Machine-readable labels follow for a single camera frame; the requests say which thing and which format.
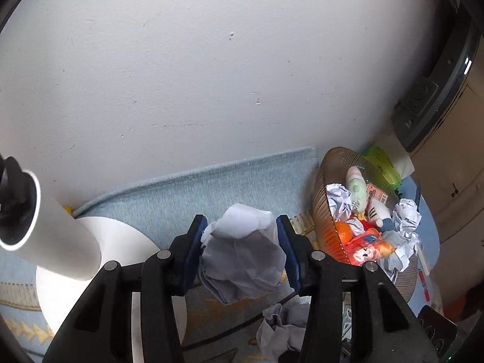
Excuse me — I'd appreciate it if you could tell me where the white paper ball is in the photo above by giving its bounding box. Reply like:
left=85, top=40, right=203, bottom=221
left=325, top=183, right=358, bottom=222
left=198, top=203, right=287, bottom=306
left=256, top=302, right=311, bottom=363

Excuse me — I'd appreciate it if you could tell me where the small pink box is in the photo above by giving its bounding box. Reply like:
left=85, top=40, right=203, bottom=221
left=367, top=182, right=390, bottom=203

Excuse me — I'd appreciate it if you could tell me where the black monitor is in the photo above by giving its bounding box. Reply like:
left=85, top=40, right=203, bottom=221
left=391, top=0, right=484, bottom=152

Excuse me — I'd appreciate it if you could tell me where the white blue plush toy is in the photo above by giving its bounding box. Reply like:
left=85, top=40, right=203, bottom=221
left=350, top=197, right=396, bottom=235

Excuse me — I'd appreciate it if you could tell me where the white desk lamp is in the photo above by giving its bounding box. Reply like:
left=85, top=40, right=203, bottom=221
left=0, top=156, right=188, bottom=363

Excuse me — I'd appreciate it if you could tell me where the beige cabinet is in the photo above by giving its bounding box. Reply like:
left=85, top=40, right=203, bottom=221
left=410, top=57, right=484, bottom=243

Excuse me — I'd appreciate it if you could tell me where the blue patterned woven mat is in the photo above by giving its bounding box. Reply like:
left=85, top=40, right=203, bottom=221
left=0, top=146, right=432, bottom=363

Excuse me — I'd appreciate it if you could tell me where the green tissue pack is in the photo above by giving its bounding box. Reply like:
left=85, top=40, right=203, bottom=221
left=363, top=134, right=414, bottom=193

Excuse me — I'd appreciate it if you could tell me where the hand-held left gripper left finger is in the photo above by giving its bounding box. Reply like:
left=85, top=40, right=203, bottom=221
left=41, top=214, right=208, bottom=363

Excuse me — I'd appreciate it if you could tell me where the amber ribbed glass bowl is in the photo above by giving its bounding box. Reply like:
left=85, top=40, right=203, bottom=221
left=312, top=147, right=422, bottom=303

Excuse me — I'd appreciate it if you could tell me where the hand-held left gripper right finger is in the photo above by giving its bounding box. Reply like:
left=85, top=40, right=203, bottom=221
left=276, top=214, right=441, bottom=363

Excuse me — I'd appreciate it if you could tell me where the red pen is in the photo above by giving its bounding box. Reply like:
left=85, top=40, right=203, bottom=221
left=418, top=267, right=432, bottom=303

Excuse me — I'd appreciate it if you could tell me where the mandarin orange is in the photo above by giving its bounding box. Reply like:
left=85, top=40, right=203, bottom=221
left=335, top=221, right=358, bottom=244

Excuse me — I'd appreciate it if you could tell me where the pastel plush toy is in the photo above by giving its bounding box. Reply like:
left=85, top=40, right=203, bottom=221
left=345, top=165, right=369, bottom=218

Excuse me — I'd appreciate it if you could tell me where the red snack packet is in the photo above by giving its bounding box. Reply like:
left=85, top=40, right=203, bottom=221
left=343, top=228, right=396, bottom=267

